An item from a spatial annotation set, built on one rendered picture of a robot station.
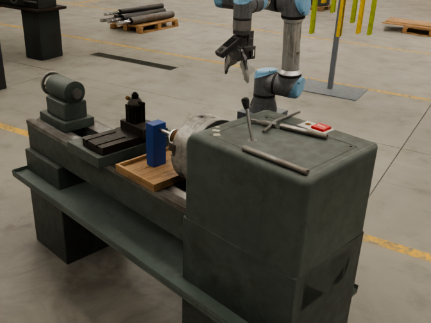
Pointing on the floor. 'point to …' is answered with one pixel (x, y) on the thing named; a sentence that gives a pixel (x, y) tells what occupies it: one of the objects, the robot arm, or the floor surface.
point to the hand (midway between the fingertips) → (235, 79)
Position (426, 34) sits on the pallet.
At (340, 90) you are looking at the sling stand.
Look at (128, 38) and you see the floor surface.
